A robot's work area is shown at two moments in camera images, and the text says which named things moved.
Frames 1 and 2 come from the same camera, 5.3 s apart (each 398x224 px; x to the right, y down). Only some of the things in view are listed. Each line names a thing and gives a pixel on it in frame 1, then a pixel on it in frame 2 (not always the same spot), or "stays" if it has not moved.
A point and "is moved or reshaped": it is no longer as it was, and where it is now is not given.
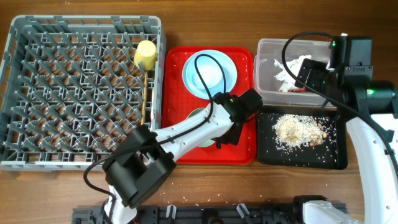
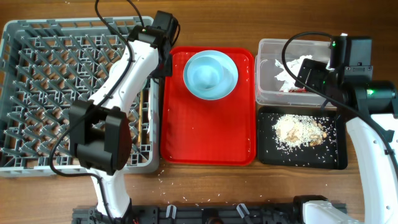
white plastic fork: [152, 126] is moved or reshaped
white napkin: [295, 66] stays
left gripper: [234, 141] → [167, 72]
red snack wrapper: [297, 90] stays
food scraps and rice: [292, 130] stays
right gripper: [317, 69] stays
